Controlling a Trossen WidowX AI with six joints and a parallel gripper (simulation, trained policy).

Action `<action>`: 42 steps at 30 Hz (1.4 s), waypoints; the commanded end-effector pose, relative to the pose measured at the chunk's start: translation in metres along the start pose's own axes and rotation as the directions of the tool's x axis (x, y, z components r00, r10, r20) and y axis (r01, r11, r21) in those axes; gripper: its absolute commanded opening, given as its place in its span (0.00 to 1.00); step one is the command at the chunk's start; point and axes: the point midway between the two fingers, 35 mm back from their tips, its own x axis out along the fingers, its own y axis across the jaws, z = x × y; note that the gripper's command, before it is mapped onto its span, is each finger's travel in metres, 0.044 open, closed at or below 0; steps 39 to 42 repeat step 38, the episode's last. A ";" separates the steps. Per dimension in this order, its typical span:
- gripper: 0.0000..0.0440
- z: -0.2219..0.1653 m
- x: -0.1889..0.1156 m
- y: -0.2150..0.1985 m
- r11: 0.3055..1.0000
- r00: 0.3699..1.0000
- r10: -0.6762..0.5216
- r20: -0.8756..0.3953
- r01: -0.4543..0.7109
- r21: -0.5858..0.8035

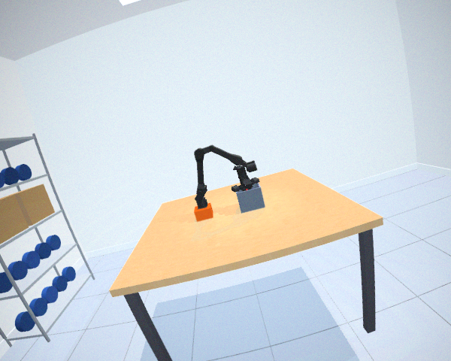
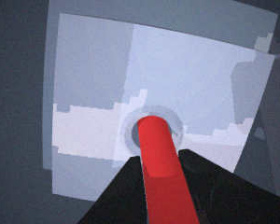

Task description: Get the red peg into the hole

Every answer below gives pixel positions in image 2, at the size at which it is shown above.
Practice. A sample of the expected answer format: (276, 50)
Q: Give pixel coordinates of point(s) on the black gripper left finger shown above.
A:
(124, 201)

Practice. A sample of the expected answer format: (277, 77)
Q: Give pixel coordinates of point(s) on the red peg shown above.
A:
(168, 199)

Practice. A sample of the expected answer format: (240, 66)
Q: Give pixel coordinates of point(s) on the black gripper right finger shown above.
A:
(220, 197)

